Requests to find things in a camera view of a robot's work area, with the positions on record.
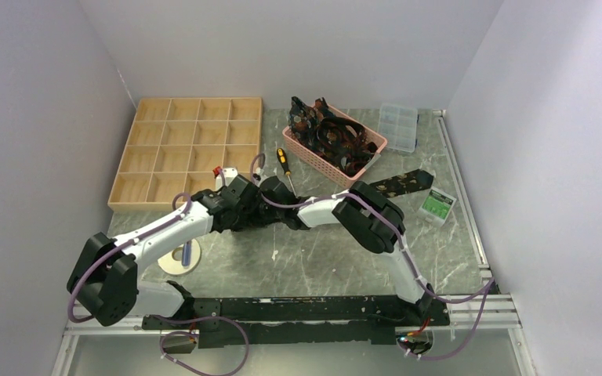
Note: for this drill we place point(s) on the pink plastic basket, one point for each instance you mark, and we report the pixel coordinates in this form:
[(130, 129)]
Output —
[(328, 170)]

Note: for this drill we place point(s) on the wooden compartment tray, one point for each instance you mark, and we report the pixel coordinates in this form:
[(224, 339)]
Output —
[(175, 144)]

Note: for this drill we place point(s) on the green screw bit box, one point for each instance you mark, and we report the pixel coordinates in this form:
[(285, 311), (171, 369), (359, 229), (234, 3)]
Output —
[(436, 207)]

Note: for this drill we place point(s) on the blue red small screwdriver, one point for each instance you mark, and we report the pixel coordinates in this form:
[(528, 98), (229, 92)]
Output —
[(186, 259)]

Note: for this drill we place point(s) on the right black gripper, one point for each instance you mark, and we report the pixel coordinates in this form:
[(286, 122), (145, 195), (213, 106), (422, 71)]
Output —
[(262, 222)]

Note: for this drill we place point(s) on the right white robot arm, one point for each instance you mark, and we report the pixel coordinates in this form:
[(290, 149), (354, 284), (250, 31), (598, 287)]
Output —
[(371, 219)]

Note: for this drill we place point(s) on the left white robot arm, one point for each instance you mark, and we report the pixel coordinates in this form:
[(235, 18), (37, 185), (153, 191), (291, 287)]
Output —
[(106, 283)]

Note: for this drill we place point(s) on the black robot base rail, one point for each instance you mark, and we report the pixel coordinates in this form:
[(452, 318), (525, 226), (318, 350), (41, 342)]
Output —
[(376, 319)]

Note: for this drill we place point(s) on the upper black yellow screwdriver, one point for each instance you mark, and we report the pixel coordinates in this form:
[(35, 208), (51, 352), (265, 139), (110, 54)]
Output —
[(283, 161)]

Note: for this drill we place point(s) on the clear plastic organizer box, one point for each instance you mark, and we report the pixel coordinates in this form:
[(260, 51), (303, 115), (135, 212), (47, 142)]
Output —
[(398, 125)]

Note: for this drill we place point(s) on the pile of patterned ties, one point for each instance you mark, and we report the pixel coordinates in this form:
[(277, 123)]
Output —
[(341, 142)]

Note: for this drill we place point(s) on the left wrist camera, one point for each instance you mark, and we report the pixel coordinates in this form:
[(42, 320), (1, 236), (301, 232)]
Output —
[(224, 176)]

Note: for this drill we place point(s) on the black gold patterned tie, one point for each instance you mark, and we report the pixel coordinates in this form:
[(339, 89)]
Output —
[(409, 182)]

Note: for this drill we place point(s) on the white tape roll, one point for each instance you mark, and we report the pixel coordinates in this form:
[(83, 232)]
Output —
[(171, 262)]

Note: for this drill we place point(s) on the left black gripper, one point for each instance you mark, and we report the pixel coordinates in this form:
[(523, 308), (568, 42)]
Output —
[(241, 222)]

